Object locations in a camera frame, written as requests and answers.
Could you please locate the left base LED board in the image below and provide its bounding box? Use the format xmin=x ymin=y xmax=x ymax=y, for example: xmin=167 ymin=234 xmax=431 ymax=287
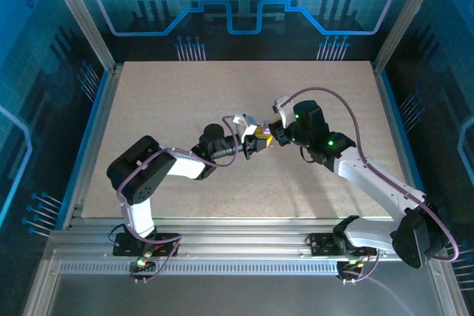
xmin=130 ymin=255 xmax=156 ymax=273

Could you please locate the base led board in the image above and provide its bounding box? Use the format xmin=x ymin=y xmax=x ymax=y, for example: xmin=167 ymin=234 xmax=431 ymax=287
xmin=338 ymin=258 xmax=367 ymax=273
xmin=130 ymin=255 xmax=156 ymax=273

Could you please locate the right base LED board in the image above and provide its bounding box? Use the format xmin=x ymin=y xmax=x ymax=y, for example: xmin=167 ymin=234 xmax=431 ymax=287
xmin=338 ymin=258 xmax=367 ymax=273

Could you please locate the grey metal bottom plate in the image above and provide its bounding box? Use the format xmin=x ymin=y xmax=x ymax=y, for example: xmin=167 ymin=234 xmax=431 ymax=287
xmin=47 ymin=275 xmax=445 ymax=316

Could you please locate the aluminium right side rail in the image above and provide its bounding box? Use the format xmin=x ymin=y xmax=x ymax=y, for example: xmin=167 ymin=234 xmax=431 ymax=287
xmin=371 ymin=60 xmax=467 ymax=316

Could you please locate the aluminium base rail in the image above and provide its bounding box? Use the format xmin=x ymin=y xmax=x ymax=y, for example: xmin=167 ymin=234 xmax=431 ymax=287
xmin=47 ymin=215 xmax=399 ymax=262

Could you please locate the aluminium left side rail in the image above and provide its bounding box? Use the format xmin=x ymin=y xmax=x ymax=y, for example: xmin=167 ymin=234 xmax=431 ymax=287
xmin=21 ymin=64 xmax=125 ymax=316

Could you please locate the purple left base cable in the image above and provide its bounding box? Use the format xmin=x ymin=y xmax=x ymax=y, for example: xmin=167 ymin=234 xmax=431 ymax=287
xmin=116 ymin=238 xmax=182 ymax=284

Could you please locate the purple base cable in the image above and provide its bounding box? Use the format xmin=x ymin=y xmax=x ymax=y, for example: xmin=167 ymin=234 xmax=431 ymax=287
xmin=338 ymin=251 xmax=415 ymax=316
xmin=116 ymin=238 xmax=182 ymax=284

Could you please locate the slotted grey cable duct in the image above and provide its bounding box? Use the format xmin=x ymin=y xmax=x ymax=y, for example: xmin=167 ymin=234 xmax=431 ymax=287
xmin=59 ymin=260 xmax=341 ymax=276

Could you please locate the aluminium right frame post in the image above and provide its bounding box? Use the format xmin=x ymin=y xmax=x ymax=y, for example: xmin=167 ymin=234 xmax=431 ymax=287
xmin=372 ymin=0 xmax=444 ymax=73

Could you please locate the aluminium frame post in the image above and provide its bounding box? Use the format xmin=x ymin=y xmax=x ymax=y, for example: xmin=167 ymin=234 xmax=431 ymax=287
xmin=40 ymin=0 xmax=120 ymax=73
xmin=372 ymin=0 xmax=444 ymax=73

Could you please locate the aluminium left frame post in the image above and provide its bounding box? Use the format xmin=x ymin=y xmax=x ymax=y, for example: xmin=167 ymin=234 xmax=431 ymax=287
xmin=40 ymin=0 xmax=120 ymax=73

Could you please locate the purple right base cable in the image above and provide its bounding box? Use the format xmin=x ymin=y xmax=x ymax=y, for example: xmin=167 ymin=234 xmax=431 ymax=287
xmin=338 ymin=251 xmax=415 ymax=316

